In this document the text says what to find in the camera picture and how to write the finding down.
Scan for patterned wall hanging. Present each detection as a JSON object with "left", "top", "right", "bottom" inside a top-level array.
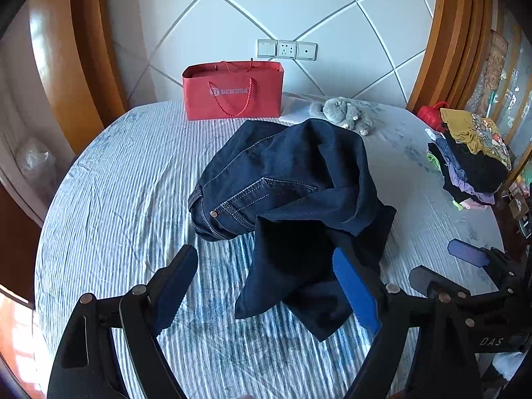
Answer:
[{"left": 465, "top": 29, "right": 510, "bottom": 113}]

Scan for red paper shopping bag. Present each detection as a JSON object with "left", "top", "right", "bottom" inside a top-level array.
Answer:
[{"left": 182, "top": 60, "right": 285, "bottom": 121}]

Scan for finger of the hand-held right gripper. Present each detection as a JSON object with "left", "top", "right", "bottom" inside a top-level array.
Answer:
[
  {"left": 448, "top": 238, "right": 506, "bottom": 269},
  {"left": 409, "top": 265, "right": 459, "bottom": 297}
]

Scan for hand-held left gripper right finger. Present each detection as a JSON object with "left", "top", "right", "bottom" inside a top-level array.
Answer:
[{"left": 333, "top": 248, "right": 488, "bottom": 399}]

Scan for wooden headboard frame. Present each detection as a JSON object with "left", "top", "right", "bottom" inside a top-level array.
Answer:
[
  {"left": 406, "top": 0, "right": 499, "bottom": 114},
  {"left": 29, "top": 0, "right": 129, "bottom": 154}
]

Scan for dark blue jeans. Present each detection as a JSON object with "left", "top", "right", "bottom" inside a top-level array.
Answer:
[{"left": 188, "top": 118, "right": 397, "bottom": 342}]

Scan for grey plush rabbit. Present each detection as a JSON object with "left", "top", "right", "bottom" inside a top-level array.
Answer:
[{"left": 310, "top": 97, "right": 372, "bottom": 136}]

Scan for pile of folded clothes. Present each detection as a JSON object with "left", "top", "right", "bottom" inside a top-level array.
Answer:
[{"left": 426, "top": 108, "right": 513, "bottom": 210}]

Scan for clear plastic bag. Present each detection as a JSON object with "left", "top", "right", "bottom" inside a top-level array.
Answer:
[{"left": 17, "top": 137, "right": 57, "bottom": 192}]

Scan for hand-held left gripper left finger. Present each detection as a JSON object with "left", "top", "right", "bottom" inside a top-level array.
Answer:
[{"left": 47, "top": 244, "right": 199, "bottom": 399}]

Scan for red plastic jug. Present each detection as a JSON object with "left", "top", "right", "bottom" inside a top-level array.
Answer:
[{"left": 417, "top": 102, "right": 450, "bottom": 134}]

